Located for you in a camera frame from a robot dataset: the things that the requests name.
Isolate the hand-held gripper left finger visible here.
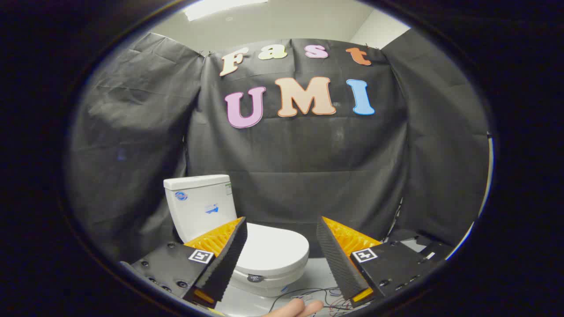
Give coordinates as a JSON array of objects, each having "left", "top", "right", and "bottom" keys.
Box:
[{"left": 120, "top": 216, "right": 248, "bottom": 309}]

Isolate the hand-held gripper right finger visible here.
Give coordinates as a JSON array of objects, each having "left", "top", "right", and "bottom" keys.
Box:
[{"left": 316, "top": 216, "right": 441, "bottom": 309}]

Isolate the black box device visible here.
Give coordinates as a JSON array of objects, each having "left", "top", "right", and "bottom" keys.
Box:
[{"left": 421, "top": 240, "right": 454, "bottom": 264}]

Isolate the black backdrop cloth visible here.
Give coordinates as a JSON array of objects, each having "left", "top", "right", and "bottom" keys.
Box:
[{"left": 66, "top": 31, "right": 490, "bottom": 265}]

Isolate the tangle of thin cables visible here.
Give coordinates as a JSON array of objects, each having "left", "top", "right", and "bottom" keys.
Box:
[{"left": 269, "top": 286, "right": 367, "bottom": 314}]

